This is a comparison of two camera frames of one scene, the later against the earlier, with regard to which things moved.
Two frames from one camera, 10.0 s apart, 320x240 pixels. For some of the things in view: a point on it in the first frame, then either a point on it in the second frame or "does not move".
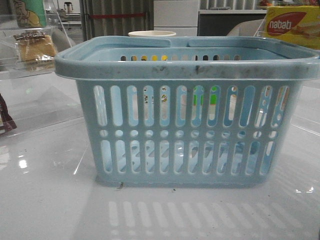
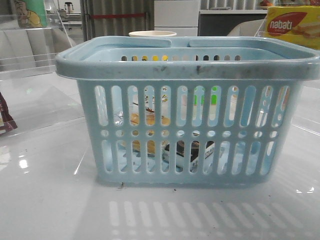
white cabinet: [179, 16] does not move
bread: [35, 51] to [134, 119]
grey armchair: [254, 28] does not move
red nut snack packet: [8, 124] does not move
